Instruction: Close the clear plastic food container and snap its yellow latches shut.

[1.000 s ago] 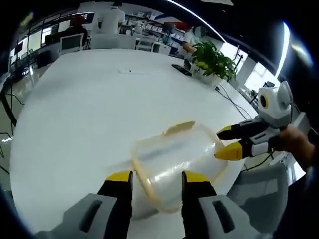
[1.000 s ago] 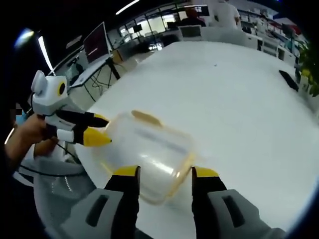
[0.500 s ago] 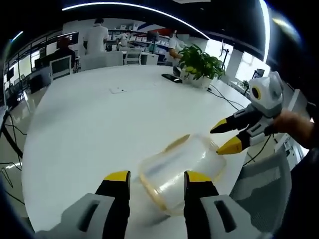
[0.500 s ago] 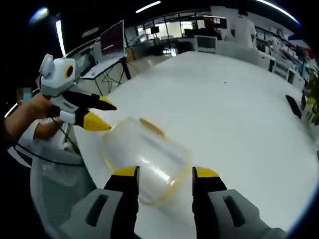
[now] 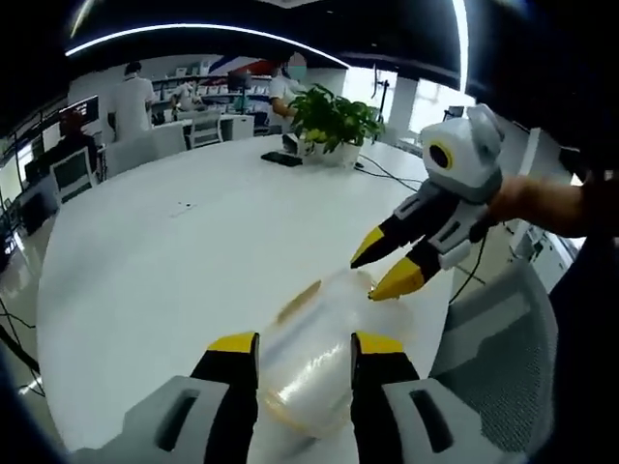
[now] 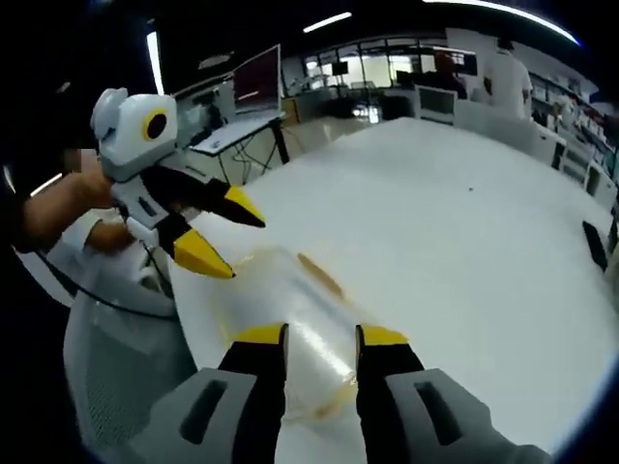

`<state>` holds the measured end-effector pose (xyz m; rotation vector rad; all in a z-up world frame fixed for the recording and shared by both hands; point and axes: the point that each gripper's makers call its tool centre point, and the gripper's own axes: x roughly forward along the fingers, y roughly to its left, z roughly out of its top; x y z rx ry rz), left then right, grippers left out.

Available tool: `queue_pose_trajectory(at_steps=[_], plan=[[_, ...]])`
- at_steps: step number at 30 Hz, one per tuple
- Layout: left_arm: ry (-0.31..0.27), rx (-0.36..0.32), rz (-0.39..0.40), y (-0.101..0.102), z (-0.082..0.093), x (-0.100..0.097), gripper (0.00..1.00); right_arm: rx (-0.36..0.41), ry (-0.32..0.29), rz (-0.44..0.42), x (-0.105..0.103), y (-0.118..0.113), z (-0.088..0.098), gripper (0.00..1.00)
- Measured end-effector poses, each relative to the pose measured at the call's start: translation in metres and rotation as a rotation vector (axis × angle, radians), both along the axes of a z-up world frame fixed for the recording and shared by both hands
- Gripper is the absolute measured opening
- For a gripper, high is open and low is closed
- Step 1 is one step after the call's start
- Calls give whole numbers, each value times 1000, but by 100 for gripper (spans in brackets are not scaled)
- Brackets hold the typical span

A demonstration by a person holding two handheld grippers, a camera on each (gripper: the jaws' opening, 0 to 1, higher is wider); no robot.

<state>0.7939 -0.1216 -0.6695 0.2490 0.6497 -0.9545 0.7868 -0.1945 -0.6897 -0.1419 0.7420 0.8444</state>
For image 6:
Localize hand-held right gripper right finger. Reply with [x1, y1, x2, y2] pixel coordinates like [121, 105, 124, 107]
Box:
[356, 323, 550, 464]

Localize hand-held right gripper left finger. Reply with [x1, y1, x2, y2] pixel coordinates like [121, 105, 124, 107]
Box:
[120, 322, 289, 464]

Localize clear plastic bag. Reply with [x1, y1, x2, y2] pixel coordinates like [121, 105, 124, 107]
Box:
[212, 245, 369, 422]

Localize person's left hand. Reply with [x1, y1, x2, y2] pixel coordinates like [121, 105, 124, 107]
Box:
[67, 168, 134, 255]

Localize white desk with black legs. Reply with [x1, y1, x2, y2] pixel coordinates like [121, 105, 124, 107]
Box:
[187, 111, 292, 186]

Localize grey mesh office chair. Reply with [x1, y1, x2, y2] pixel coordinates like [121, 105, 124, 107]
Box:
[61, 239, 234, 464]

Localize white-framed monitor with red screen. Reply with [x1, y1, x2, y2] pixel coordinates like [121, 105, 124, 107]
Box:
[231, 43, 283, 118]

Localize short ceiling light strip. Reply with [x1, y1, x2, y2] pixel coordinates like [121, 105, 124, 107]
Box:
[302, 11, 353, 34]

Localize black flat device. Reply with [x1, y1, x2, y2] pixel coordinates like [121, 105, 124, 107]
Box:
[581, 220, 610, 273]

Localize white low partition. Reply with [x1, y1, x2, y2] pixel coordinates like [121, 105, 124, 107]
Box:
[453, 98, 568, 171]

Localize storage shelves with boxes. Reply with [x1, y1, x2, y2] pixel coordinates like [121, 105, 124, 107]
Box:
[529, 70, 619, 194]

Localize long curved ceiling light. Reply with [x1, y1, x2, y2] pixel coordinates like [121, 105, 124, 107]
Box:
[422, 0, 580, 48]

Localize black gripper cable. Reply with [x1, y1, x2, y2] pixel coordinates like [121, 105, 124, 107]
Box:
[17, 244, 176, 321]

